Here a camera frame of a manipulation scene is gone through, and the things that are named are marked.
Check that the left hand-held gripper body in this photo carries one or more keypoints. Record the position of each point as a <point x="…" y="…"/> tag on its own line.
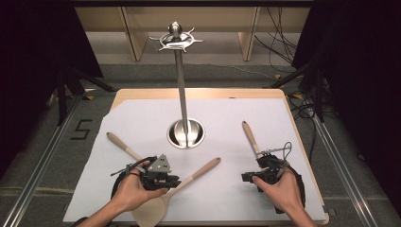
<point x="159" y="167"/>

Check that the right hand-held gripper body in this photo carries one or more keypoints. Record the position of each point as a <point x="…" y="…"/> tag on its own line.
<point x="274" y="170"/>

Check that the beige skimmer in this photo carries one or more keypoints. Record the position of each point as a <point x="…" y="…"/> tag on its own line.
<point x="250" y="135"/>

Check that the beige spoon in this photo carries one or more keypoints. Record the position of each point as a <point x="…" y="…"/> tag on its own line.
<point x="201" y="168"/>

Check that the beige slotted turner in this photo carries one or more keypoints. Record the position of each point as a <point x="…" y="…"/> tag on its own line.
<point x="118" y="142"/>

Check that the steel utensil rack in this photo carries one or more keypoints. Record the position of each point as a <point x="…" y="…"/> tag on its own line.
<point x="181" y="78"/>

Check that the person's right hand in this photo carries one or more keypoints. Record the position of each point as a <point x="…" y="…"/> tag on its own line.
<point x="283" y="192"/>

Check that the person's left hand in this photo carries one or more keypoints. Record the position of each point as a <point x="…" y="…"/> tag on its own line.
<point x="132" y="192"/>

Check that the white table cloth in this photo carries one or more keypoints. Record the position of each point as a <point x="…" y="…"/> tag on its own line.
<point x="220" y="189"/>

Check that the black stand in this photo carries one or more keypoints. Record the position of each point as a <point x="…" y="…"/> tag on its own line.
<point x="61" y="94"/>
<point x="319" y="94"/>

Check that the black curtain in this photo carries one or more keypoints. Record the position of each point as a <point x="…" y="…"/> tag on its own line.
<point x="31" y="63"/>
<point x="362" y="78"/>

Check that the beige wooden shelf unit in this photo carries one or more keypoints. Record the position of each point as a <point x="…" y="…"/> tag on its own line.
<point x="195" y="19"/>

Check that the aluminium floor rail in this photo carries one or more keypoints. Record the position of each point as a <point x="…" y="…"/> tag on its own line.
<point x="38" y="170"/>
<point x="340" y="167"/>

